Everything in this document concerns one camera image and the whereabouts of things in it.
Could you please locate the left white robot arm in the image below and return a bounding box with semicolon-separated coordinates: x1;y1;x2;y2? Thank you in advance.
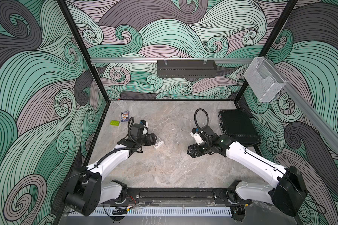
52;117;158;216

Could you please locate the blue playing card box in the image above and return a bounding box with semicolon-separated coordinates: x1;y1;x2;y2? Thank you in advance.
120;111;130;122

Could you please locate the green toy building brick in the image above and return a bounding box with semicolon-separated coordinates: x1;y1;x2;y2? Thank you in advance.
110;120;120;126

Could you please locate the black case on table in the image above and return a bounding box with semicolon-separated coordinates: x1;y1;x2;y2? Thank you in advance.
218;109;263;147

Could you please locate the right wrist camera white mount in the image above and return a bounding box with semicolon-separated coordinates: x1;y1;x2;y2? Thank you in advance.
191;128;204;145

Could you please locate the black wall tray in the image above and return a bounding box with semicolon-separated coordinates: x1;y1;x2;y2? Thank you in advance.
156;60;218;79

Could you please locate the white slotted cable duct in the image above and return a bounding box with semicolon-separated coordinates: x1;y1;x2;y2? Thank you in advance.
68;206;233;218

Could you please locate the clear acrylic wall holder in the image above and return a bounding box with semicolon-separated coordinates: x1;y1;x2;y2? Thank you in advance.
244;57;286;103

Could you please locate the aluminium wall rail back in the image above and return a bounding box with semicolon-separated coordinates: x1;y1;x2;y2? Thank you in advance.
91;57;254;65

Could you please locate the aluminium wall rail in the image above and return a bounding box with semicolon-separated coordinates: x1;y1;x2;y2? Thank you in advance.
91;57;254;65
269;61;338;154

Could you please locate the black corner frame post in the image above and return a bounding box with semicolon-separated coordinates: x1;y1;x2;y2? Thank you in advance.
57;0;110;104

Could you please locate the aluminium wall rail right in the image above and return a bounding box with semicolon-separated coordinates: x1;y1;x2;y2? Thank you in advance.
269;61;338;154

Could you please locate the right black corner post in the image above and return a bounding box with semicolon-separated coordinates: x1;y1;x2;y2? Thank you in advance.
234;0;298;105

